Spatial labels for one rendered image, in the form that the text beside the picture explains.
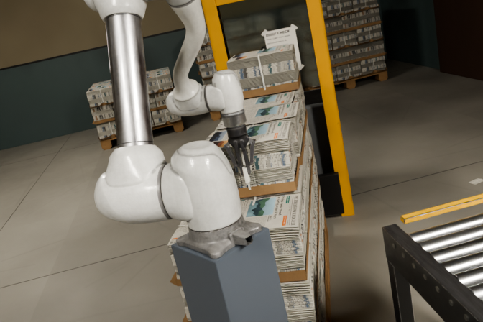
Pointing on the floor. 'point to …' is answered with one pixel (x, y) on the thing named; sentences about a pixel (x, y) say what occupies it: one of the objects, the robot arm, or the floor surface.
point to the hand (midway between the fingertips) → (246, 174)
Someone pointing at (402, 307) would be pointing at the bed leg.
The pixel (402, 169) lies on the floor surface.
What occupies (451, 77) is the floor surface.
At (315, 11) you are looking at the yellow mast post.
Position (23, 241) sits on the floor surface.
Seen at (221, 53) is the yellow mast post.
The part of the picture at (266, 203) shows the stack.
